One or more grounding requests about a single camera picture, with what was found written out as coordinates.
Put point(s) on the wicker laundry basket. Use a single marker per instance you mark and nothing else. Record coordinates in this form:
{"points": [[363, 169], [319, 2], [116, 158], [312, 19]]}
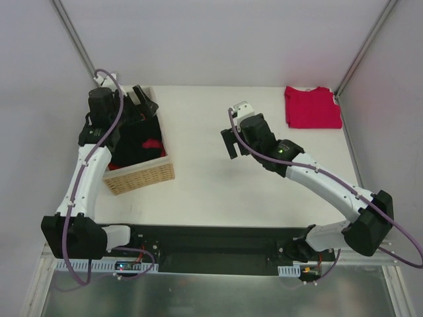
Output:
{"points": [[140, 175]]}

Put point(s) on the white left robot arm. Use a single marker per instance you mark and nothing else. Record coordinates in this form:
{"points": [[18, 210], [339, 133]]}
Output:
{"points": [[72, 232]]}

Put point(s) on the aluminium front rail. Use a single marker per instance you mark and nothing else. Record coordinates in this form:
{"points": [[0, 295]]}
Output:
{"points": [[348, 257]]}

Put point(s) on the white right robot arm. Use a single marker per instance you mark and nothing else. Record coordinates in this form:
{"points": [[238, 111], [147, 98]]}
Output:
{"points": [[367, 216]]}

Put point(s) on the left white cable duct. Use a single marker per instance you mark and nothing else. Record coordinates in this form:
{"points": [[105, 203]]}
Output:
{"points": [[108, 266]]}

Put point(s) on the white cable duct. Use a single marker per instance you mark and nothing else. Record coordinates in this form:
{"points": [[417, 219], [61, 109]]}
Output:
{"points": [[108, 266], [298, 271]]}

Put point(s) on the right aluminium frame post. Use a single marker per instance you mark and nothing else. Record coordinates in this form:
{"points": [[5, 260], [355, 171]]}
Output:
{"points": [[371, 36]]}

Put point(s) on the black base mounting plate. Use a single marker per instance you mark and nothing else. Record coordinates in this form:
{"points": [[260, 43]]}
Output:
{"points": [[212, 250]]}

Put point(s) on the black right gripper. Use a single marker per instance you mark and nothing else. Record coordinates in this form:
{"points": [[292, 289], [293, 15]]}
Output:
{"points": [[232, 142]]}

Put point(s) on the folded red t-shirt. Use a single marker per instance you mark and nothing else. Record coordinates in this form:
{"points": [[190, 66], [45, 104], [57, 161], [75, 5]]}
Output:
{"points": [[312, 109]]}

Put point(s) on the left aluminium frame post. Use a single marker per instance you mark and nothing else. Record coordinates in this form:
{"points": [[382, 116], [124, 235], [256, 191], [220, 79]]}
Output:
{"points": [[75, 38]]}

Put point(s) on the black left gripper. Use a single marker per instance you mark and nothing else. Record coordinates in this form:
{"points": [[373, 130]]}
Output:
{"points": [[133, 107]]}

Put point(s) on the black flower print t-shirt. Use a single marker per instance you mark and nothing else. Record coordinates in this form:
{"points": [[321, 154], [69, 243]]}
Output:
{"points": [[129, 150]]}

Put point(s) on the aluminium frame post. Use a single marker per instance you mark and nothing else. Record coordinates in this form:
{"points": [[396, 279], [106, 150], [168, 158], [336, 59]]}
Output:
{"points": [[371, 36], [75, 38]]}

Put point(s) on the right white cable duct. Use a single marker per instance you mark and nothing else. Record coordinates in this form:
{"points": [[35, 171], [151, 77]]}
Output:
{"points": [[298, 271]]}

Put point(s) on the red t-shirt in basket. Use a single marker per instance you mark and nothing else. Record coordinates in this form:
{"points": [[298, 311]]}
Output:
{"points": [[152, 144]]}

